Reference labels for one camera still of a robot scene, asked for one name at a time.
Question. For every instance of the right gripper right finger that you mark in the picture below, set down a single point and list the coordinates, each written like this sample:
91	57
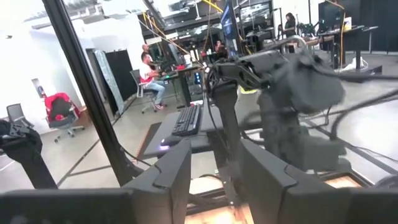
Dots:
311	205

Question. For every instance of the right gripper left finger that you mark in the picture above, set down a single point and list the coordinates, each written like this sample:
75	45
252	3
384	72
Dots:
93	208

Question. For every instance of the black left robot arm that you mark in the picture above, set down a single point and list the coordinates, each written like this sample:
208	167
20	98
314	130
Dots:
225	124

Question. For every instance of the person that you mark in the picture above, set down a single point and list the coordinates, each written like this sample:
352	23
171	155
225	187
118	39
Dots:
147	74
145	48
290	25
220	48

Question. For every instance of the black standing desk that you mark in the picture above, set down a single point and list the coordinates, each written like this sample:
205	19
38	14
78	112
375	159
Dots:
183	84
345	34

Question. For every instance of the blue banner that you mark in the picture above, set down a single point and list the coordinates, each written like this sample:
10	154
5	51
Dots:
229	25

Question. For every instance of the black computer mouse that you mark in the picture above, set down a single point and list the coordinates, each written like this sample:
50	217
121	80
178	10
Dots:
169	143

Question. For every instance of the red and black chair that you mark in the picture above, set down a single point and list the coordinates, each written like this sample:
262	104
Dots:
60	109

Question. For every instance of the grey office chair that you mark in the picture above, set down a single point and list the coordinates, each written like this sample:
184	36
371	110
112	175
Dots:
17	113
136	84

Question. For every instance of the black keyboard tray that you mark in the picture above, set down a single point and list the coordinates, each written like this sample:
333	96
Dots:
199	141

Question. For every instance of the black computer keyboard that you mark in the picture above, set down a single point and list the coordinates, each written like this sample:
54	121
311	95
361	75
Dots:
186	119

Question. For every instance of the black partition panel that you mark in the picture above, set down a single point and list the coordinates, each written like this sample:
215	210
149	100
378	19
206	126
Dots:
119	74

